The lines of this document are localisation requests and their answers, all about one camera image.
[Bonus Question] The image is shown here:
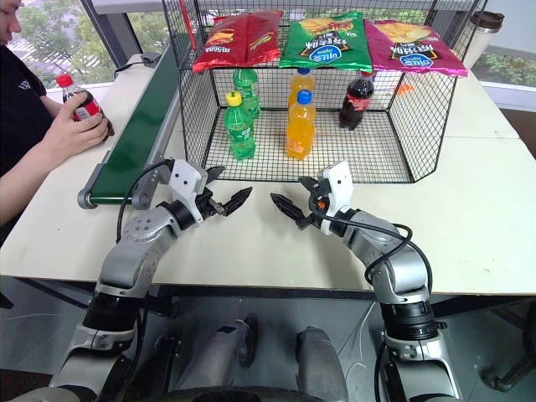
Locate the grey left robot leg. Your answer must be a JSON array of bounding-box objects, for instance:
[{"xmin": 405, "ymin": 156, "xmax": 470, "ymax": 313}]
[{"xmin": 183, "ymin": 312, "xmax": 260, "ymax": 402}]

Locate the cola bottle red cap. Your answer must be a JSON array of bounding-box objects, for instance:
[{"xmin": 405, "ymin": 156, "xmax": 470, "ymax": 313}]
[
  {"xmin": 338, "ymin": 69, "xmax": 376, "ymax": 131},
  {"xmin": 55, "ymin": 74, "xmax": 116, "ymax": 137}
]

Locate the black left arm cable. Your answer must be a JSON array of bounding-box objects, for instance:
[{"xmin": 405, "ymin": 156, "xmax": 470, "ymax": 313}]
[{"xmin": 116, "ymin": 160, "xmax": 175, "ymax": 244}]

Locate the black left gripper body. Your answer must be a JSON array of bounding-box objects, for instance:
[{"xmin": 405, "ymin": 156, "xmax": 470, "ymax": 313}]
[{"xmin": 195, "ymin": 186, "xmax": 226, "ymax": 222}]

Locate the green chips bag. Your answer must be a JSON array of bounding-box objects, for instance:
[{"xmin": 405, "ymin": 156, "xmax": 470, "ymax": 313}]
[{"xmin": 278, "ymin": 11, "xmax": 374, "ymax": 72}]

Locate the white tumbler brown lid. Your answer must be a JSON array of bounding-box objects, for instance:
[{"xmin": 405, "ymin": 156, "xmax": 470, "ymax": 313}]
[{"xmin": 462, "ymin": 11, "xmax": 506, "ymax": 70}]

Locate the orange soda bottle blue cap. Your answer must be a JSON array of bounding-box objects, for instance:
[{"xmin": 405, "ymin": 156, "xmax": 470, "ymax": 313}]
[
  {"xmin": 286, "ymin": 90, "xmax": 317, "ymax": 161},
  {"xmin": 287, "ymin": 66, "xmax": 316, "ymax": 110}
]

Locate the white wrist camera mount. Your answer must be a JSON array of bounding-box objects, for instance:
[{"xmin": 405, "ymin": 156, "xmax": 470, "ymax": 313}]
[
  {"xmin": 167, "ymin": 157, "xmax": 209, "ymax": 229},
  {"xmin": 317, "ymin": 160, "xmax": 356, "ymax": 235}
]

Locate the green soda bottle yellow cap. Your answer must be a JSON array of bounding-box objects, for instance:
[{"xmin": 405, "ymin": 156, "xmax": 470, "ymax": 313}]
[{"xmin": 223, "ymin": 90, "xmax": 257, "ymax": 162}]

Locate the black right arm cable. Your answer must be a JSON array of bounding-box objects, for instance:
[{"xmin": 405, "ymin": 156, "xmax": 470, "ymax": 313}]
[{"xmin": 317, "ymin": 211, "xmax": 435, "ymax": 302}]

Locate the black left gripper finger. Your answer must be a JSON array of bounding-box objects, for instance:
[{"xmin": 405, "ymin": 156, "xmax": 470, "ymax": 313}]
[
  {"xmin": 218, "ymin": 186, "xmax": 254, "ymax": 218},
  {"xmin": 204, "ymin": 165, "xmax": 227, "ymax": 185}
]

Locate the person in black shirt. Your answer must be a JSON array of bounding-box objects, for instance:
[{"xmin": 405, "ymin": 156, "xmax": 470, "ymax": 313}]
[{"xmin": 0, "ymin": 0, "xmax": 64, "ymax": 179}]

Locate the red rod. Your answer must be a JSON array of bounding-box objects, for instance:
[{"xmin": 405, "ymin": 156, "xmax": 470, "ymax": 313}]
[{"xmin": 178, "ymin": 0, "xmax": 198, "ymax": 52}]

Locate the thin white cable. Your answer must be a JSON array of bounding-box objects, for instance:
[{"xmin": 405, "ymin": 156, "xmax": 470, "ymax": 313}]
[{"xmin": 337, "ymin": 301, "xmax": 378, "ymax": 390}]

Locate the red chips bag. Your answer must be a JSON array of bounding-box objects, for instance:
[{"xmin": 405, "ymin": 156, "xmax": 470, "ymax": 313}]
[{"xmin": 192, "ymin": 8, "xmax": 285, "ymax": 75}]

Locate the black wire mesh rack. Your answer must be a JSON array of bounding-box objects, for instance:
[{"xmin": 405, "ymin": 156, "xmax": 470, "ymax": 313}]
[{"xmin": 161, "ymin": 0, "xmax": 489, "ymax": 185}]

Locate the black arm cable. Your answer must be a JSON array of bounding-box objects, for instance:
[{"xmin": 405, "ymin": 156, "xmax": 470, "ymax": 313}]
[
  {"xmin": 116, "ymin": 160, "xmax": 175, "ymax": 244},
  {"xmin": 317, "ymin": 211, "xmax": 435, "ymax": 302}
]

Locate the green conveyor belt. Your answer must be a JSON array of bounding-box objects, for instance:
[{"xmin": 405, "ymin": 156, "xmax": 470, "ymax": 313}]
[{"xmin": 77, "ymin": 39, "xmax": 188, "ymax": 210}]

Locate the grey robot leg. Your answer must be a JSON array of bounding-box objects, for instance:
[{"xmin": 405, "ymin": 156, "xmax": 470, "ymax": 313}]
[
  {"xmin": 295, "ymin": 326, "xmax": 349, "ymax": 402},
  {"xmin": 183, "ymin": 312, "xmax": 260, "ymax": 402}
]

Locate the black rounded robot torso edge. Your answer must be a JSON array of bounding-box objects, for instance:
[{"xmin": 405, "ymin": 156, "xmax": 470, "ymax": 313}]
[{"xmin": 158, "ymin": 387, "xmax": 332, "ymax": 402}]

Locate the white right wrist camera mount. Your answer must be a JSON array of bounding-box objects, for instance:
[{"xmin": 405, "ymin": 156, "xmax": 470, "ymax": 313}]
[{"xmin": 317, "ymin": 160, "xmax": 356, "ymax": 235}]

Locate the black adapter cable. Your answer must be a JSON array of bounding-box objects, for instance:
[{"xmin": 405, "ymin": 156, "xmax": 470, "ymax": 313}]
[{"xmin": 112, "ymin": 60, "xmax": 144, "ymax": 80}]

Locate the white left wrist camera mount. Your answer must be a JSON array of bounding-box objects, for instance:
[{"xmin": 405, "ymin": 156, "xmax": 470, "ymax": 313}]
[{"xmin": 167, "ymin": 157, "xmax": 209, "ymax": 229}]

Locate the pink chips bag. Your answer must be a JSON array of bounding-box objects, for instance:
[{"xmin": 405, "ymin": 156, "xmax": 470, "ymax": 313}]
[{"xmin": 363, "ymin": 18, "xmax": 469, "ymax": 78}]

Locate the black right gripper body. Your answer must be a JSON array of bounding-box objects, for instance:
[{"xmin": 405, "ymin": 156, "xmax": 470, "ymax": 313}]
[{"xmin": 308, "ymin": 178, "xmax": 331, "ymax": 222}]

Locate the black chair base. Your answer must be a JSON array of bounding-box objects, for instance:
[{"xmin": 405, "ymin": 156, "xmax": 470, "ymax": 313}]
[{"xmin": 479, "ymin": 301, "xmax": 536, "ymax": 393}]

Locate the person's right hand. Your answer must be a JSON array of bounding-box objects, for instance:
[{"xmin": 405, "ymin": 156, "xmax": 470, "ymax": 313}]
[{"xmin": 44, "ymin": 99, "xmax": 111, "ymax": 158}]

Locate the grey right robot leg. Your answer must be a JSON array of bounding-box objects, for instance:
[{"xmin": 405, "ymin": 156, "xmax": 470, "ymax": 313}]
[{"xmin": 295, "ymin": 326, "xmax": 349, "ymax": 402}]

